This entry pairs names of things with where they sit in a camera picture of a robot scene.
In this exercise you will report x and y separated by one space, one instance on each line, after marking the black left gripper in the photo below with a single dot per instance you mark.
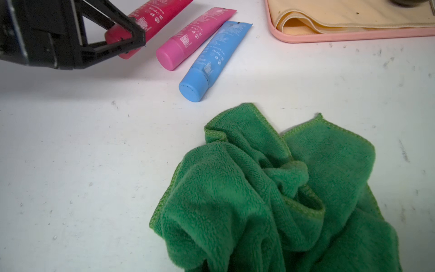
48 33

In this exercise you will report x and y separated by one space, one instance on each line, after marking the light pink toothpaste tube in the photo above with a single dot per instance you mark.
180 46

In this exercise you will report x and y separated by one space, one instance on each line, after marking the light blue toothpaste tube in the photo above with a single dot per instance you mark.
207 68

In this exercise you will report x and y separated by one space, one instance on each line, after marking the green microfibre cloth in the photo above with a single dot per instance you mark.
253 200

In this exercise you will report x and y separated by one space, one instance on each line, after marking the beige cloth mat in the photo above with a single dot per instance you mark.
327 21

